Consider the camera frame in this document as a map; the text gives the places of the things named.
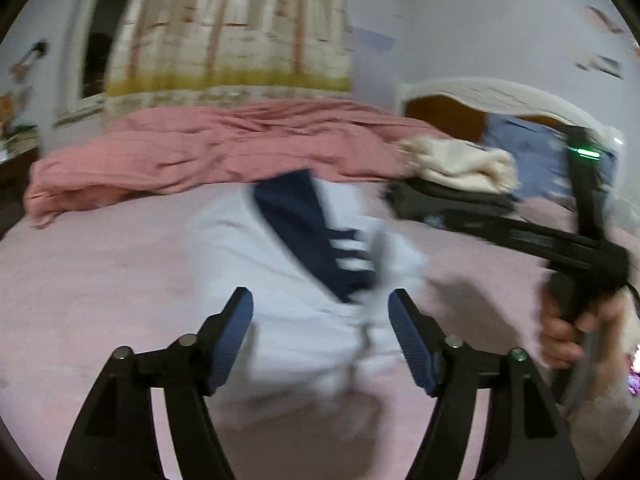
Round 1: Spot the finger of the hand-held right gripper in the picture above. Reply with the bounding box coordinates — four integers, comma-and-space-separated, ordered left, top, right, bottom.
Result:
440, 212, 516, 246

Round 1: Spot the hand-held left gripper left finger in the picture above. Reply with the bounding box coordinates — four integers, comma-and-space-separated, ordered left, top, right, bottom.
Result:
56, 286, 254, 480

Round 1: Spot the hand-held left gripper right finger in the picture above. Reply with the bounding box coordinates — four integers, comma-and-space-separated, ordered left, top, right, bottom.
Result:
388, 287, 585, 480

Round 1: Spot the white and navy jacket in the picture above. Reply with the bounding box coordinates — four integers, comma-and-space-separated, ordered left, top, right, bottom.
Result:
187, 169, 431, 441

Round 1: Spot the person's right hand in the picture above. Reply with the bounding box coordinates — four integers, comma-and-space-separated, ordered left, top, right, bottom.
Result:
541, 287, 628, 373

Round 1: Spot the dark grey folded garment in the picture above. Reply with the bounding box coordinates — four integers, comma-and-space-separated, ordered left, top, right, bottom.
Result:
385, 180, 518, 226

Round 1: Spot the cream folded garment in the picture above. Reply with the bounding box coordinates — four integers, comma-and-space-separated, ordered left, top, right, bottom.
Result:
397, 135, 518, 193

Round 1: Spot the blue floral pillow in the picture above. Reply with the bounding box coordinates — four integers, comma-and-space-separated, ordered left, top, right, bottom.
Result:
482, 114, 618, 201

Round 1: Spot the white and wood headboard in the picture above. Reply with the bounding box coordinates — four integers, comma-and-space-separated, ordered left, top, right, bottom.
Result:
397, 76, 626, 151

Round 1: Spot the bed with pink sheet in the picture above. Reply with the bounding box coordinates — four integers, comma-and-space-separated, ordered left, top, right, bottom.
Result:
0, 180, 640, 480

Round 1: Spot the pink checked quilt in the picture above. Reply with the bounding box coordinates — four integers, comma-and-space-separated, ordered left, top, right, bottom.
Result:
24, 99, 453, 226

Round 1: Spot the wooden desk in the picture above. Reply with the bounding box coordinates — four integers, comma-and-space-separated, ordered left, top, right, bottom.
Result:
0, 145, 41, 241

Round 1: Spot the tree print curtain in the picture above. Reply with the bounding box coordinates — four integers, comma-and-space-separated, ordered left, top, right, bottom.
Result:
105, 0, 353, 116

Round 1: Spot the white framed window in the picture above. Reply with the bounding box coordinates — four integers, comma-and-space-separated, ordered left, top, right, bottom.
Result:
55, 0, 146, 126

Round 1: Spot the pale wall sticker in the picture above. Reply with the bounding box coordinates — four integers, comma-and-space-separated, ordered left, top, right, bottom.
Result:
575, 55, 625, 80

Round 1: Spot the light blue wall poster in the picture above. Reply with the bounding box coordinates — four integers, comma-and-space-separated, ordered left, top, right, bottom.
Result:
350, 22, 401, 53

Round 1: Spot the brown wall sticker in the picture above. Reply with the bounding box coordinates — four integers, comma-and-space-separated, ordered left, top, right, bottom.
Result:
585, 5, 626, 33

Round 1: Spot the wall lamp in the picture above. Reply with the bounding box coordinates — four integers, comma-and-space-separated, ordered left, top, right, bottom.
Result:
10, 40, 51, 81

